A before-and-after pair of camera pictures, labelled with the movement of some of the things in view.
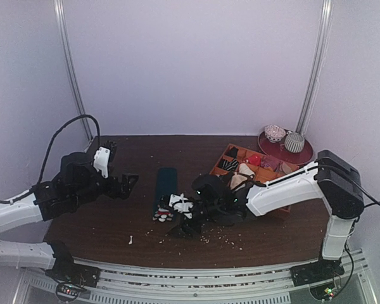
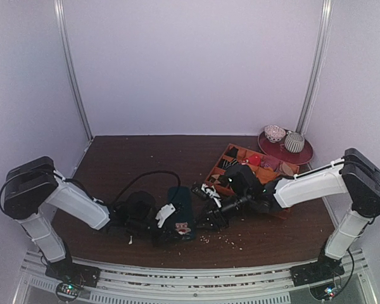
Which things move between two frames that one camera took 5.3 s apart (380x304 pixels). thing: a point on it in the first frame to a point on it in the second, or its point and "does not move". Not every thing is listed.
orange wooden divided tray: [263, 168] does not move
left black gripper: [125, 188] to [164, 237]
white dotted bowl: [274, 133] does not move
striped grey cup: [294, 142] does not move
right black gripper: [190, 222] to [216, 213]
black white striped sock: [228, 165] does not move
